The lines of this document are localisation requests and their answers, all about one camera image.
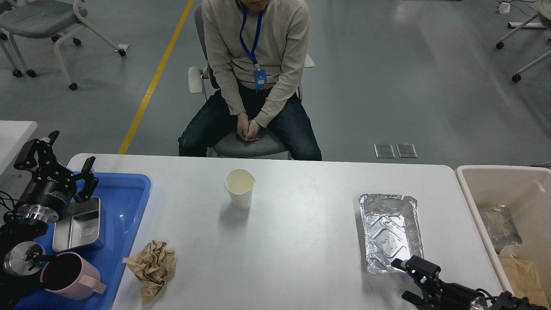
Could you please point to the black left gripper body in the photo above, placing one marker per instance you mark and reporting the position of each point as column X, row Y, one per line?
column 47, row 195

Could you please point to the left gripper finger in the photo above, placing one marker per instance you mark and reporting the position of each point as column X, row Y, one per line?
column 90, row 181
column 37, row 157

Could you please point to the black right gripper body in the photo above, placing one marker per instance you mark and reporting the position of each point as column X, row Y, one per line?
column 458, row 297

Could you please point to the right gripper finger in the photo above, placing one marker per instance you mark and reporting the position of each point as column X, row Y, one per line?
column 417, row 301
column 424, row 273

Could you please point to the stainless steel rectangular container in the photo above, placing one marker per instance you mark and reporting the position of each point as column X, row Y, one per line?
column 81, row 228

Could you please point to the pink mug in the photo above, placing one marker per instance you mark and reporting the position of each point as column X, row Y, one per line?
column 71, row 276

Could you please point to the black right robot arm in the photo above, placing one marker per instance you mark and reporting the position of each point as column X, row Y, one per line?
column 505, row 301

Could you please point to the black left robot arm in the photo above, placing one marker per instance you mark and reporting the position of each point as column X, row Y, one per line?
column 21, row 256

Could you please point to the blue plastic tray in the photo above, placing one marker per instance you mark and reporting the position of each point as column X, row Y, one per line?
column 123, row 199

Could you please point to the white side table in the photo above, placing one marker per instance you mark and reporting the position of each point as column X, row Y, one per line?
column 13, row 135

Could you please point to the aluminium foil tray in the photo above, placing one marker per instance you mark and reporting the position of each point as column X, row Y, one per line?
column 391, row 230

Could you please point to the clear plastic bag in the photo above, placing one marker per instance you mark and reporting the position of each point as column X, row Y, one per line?
column 501, row 229

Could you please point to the crumpled brown paper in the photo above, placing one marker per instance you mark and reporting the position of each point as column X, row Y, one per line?
column 153, row 266

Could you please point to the beige plastic bin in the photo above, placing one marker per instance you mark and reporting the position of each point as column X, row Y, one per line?
column 511, row 207

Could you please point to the metal floor socket plate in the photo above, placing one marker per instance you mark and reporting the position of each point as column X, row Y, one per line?
column 384, row 150

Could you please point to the grey chair far left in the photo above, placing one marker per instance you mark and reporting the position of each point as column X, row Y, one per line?
column 41, row 19

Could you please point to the white paper cup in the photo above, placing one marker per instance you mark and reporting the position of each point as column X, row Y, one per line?
column 240, row 184

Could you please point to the grey office chair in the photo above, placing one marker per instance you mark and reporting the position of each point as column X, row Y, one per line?
column 254, row 146

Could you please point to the seated person beige sweater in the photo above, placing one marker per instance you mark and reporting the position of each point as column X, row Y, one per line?
column 258, row 64

